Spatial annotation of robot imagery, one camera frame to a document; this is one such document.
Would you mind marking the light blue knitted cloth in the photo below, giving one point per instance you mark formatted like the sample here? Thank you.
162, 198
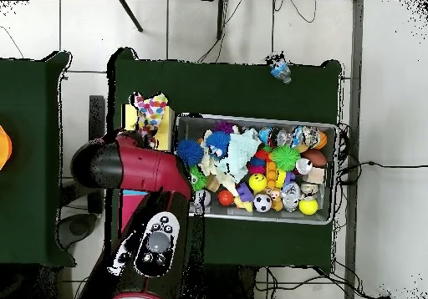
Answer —
239, 155

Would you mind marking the yellow smiley ball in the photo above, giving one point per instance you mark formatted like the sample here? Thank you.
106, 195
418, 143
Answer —
258, 182

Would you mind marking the polka dot cloth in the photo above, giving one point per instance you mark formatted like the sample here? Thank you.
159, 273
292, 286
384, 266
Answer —
152, 110

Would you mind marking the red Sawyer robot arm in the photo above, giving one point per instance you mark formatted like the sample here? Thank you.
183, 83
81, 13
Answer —
147, 168

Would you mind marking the wooden box with three holes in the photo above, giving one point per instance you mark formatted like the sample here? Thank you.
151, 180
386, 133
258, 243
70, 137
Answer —
165, 135

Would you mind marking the silver mesh bin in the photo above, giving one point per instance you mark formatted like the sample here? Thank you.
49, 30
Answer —
284, 216

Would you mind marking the blue spiky ball with eyes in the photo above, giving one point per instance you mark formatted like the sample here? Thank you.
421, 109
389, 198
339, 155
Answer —
217, 141

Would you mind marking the green spiky toy with eyes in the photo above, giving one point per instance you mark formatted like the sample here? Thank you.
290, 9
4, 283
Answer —
198, 178

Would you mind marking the purple spiky toy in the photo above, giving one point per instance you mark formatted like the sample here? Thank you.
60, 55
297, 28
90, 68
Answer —
223, 127

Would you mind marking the white baseball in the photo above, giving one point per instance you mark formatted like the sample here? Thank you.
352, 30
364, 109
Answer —
203, 197

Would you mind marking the orange red ball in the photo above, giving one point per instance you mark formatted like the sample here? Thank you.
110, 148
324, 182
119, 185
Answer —
226, 197

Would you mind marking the black and white soccer ball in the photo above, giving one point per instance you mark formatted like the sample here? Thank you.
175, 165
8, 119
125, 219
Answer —
262, 202

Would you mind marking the green spiky ball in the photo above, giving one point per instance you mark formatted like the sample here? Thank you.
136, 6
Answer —
285, 157

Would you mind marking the dark green table cloth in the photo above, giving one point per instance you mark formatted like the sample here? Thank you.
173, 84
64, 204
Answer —
250, 88

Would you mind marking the crushed clear plastic bottle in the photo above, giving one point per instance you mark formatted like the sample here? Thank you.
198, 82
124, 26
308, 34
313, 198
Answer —
281, 71

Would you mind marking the black stand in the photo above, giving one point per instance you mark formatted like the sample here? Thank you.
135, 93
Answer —
97, 112

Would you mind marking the black tripod leg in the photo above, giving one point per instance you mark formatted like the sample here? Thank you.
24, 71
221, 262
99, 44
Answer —
132, 16
221, 18

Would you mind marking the grey round floor base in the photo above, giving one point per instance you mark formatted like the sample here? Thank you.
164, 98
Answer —
78, 227

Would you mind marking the green covered side table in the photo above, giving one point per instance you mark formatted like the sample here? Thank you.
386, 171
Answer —
30, 195

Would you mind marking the orange object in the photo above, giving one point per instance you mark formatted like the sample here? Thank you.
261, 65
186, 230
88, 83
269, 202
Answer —
5, 148

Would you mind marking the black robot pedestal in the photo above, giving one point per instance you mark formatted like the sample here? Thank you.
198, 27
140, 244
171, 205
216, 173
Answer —
230, 282

